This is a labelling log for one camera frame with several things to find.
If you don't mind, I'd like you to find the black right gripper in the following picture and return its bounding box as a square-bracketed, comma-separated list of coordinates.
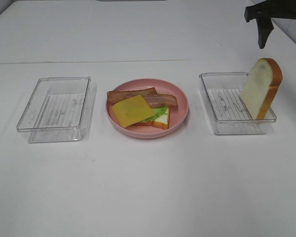
[244, 0, 296, 49]

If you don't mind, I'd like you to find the bread slice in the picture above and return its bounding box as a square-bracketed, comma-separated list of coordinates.
[135, 107, 170, 130]
[240, 58, 283, 120]

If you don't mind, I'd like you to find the bacon strip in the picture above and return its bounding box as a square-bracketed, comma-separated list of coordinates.
[144, 94, 178, 108]
[107, 87, 157, 103]

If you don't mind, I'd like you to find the green lettuce leaf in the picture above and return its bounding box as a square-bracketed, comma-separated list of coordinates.
[141, 106, 170, 124]

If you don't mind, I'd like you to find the yellow cheese slice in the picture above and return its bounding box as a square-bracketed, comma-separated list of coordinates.
[112, 95, 155, 128]

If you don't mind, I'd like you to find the clear right plastic tray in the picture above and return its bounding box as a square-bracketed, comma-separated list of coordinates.
[199, 72, 277, 135]

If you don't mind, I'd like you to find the clear plastic tray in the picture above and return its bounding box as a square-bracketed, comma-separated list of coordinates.
[199, 72, 277, 135]
[16, 76, 97, 143]

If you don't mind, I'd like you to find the pink round plate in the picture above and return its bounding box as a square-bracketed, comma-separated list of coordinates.
[106, 79, 189, 139]

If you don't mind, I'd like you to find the clear left plastic tray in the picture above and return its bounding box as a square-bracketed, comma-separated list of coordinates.
[16, 76, 97, 143]

